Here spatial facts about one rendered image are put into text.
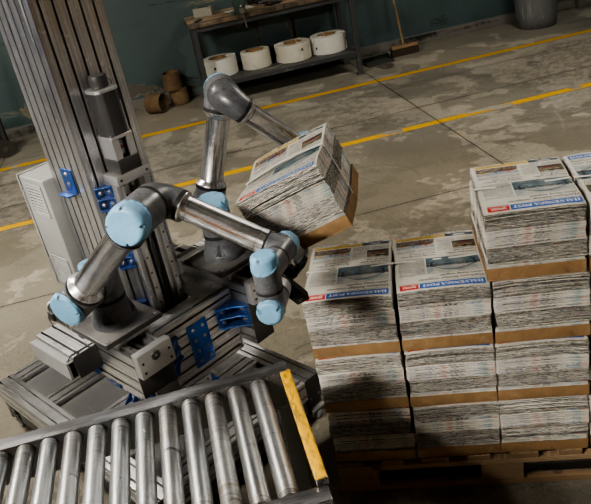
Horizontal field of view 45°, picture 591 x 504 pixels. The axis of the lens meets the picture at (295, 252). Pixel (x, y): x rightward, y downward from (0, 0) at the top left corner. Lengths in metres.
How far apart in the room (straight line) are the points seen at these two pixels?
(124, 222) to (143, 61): 6.72
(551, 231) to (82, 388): 2.09
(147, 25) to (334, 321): 6.60
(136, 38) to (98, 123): 6.18
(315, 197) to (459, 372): 0.76
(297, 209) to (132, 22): 6.56
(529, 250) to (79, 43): 1.52
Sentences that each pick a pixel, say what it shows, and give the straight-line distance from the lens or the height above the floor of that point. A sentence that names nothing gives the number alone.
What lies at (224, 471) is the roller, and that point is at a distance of 1.77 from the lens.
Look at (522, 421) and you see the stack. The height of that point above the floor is 0.28.
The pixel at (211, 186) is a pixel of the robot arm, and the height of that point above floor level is 1.06.
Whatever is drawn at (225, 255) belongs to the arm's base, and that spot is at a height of 0.84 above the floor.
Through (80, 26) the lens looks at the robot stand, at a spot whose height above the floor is 1.72.
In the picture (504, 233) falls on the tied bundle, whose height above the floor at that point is 0.99.
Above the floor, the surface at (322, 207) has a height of 1.13.
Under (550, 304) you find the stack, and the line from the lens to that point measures 2.31.
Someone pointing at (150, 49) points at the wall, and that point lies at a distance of 8.59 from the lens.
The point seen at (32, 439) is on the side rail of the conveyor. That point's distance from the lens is 2.12.
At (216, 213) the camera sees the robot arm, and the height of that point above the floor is 1.22.
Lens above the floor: 1.99
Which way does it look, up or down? 27 degrees down
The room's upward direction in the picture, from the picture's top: 11 degrees counter-clockwise
